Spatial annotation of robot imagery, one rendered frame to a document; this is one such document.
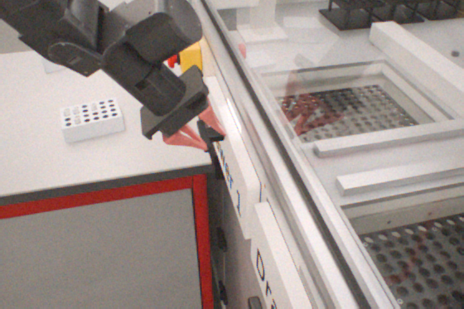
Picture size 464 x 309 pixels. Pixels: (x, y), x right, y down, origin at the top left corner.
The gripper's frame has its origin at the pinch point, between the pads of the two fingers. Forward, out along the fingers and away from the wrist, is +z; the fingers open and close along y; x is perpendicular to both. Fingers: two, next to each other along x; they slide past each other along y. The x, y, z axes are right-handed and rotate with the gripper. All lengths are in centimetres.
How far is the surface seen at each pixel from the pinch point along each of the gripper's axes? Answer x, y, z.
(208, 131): 4.1, -1.0, 1.6
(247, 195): -10.5, 0.8, 3.1
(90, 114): 30.5, -24.8, -1.8
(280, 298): -24.1, -0.1, 4.3
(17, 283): 15, -62, 11
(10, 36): 282, -145, 9
